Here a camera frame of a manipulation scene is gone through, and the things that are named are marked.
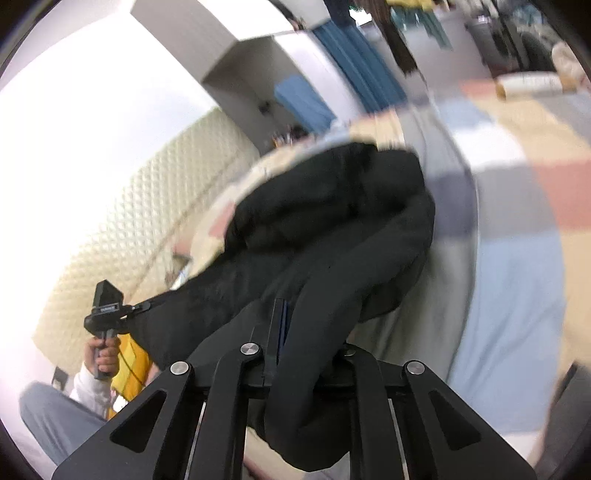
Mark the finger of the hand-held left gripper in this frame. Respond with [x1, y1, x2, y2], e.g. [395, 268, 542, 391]
[122, 298, 155, 320]

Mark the grey fleece cloth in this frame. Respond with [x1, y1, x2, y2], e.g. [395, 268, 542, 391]
[545, 364, 591, 480]

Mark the yellow cloth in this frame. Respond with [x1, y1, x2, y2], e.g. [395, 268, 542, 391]
[108, 335, 153, 418]

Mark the cream quilted headboard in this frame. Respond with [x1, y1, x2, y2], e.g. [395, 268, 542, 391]
[34, 105, 262, 365]

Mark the grey white wardrobe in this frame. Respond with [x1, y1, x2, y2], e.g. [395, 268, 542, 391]
[129, 0, 365, 155]

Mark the person's left hand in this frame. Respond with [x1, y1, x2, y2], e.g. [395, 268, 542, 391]
[87, 337, 122, 377]

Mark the blue curtain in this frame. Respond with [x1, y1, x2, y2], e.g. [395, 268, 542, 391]
[311, 21, 409, 114]

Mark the teal hanging garment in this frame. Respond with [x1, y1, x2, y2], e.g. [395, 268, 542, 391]
[390, 7, 453, 49]

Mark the dark grey suitcase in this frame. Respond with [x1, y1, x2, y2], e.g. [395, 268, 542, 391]
[464, 16, 527, 77]

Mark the pile of clothes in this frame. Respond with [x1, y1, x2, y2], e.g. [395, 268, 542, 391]
[517, 7, 591, 88]

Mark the pastel patchwork quilt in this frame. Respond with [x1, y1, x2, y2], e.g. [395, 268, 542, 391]
[171, 78, 591, 472]

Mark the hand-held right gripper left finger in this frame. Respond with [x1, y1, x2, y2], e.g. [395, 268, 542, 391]
[51, 299, 290, 480]

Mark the white bolster pillow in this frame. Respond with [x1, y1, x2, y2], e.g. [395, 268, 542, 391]
[495, 73, 580, 100]

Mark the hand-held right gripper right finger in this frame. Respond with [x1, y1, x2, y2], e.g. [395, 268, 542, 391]
[342, 344, 539, 480]

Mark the brown patterned scarf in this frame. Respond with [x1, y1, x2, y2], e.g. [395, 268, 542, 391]
[365, 0, 419, 77]

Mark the black puffer jacket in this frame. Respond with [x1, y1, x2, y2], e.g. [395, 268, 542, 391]
[124, 142, 437, 472]

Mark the person's left forearm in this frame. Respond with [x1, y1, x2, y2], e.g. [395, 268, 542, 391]
[69, 360, 116, 418]

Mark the cluster of small bottles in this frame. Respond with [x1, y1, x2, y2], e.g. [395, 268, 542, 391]
[272, 124, 308, 148]

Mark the black hanging jacket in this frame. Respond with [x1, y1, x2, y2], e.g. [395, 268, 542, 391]
[323, 0, 357, 28]

